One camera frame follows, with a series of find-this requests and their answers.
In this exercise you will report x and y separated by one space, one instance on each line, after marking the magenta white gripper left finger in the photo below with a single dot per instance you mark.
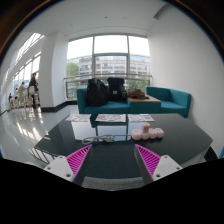
71 167

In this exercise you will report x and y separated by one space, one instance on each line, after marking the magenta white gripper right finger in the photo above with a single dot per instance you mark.
152 166

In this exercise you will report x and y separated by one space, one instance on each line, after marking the pink charger plug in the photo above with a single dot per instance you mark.
145 127

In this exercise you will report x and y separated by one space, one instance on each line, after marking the black glass coffee table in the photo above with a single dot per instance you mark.
113 149

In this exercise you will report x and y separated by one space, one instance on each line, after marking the left magazine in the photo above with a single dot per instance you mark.
78 117

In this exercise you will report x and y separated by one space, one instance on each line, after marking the magazine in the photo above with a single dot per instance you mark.
140 118
78 117
111 118

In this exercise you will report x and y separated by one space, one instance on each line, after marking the right magazine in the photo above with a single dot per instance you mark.
140 118

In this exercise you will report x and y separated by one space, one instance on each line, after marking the middle magazine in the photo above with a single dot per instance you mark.
111 118

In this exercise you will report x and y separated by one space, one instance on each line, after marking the teal sofa with wooden table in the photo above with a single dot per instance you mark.
161 100

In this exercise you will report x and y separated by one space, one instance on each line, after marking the black backpack left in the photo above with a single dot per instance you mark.
97 93

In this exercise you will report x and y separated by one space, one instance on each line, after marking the black backpack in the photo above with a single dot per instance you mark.
97 93
116 89

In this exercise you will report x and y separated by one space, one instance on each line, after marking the brown bag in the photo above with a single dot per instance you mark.
136 94

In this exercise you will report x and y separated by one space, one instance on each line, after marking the standing person in dark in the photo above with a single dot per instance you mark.
33 88

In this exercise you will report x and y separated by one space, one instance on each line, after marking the black backpack right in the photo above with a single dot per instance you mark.
116 89

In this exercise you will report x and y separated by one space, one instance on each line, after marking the seated person in light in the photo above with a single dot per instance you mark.
21 93

